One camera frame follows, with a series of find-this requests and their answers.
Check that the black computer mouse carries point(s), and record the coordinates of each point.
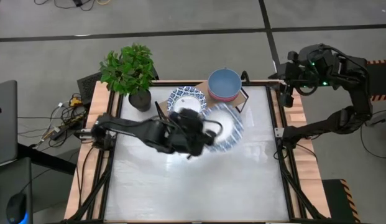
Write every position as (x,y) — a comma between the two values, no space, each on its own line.
(16,208)

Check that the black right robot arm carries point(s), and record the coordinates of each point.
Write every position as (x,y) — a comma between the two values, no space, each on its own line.
(360,93)

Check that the potted green plant black pot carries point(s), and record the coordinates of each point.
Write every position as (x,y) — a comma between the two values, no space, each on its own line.
(129,71)

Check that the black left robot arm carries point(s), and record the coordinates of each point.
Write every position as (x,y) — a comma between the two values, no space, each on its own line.
(133,129)

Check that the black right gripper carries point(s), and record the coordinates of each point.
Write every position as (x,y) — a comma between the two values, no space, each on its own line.
(293,73)

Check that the black aluminium table frame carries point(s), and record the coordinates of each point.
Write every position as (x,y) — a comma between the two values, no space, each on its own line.
(106,186)

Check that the black power strip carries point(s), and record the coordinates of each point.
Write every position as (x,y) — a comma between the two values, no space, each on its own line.
(62,132)

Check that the hazard striped black platform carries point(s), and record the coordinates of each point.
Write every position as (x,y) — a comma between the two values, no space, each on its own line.
(379,79)
(335,199)

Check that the black side desk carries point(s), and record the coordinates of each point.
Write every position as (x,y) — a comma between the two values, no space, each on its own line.
(9,180)

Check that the yellow plug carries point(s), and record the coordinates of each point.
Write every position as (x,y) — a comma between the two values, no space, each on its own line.
(76,101)

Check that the blue plastic bowl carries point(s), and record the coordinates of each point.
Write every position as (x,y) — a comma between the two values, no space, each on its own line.
(224,82)

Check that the black mesh box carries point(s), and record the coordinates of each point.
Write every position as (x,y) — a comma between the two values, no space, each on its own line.
(88,87)

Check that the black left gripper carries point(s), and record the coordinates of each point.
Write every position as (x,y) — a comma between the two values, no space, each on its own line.
(189,133)

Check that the wooden shelf with black frame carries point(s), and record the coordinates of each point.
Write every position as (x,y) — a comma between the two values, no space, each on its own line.
(208,90)

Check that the white paper bowl blue pattern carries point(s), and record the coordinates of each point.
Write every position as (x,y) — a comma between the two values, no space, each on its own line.
(230,127)
(186,101)

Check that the grey laptop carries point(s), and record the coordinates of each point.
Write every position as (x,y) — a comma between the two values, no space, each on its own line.
(4,124)

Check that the pink plastic bowl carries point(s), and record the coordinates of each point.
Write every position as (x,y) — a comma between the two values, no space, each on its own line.
(223,99)

